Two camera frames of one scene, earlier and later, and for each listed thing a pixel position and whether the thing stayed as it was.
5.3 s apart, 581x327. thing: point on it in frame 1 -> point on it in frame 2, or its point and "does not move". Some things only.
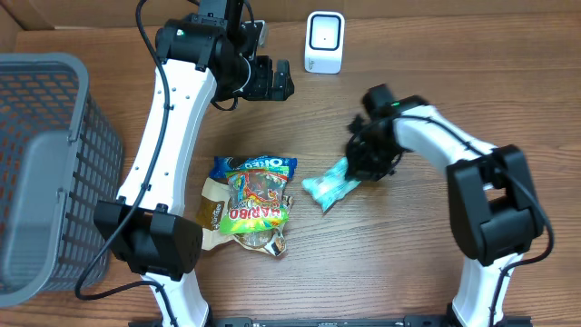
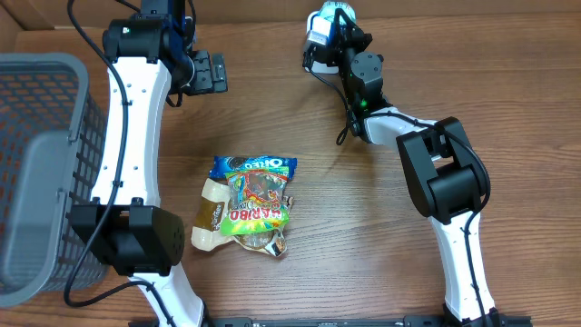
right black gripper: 359,171 -> 349,34
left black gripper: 264,83 -> 207,81
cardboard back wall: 110,14 does not move
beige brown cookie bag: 213,202 does not move
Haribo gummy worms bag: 257,199 does not move
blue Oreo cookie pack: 221,164 does not move
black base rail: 345,322 does not move
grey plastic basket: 60,157 does not move
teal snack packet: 333,186 -> 329,8
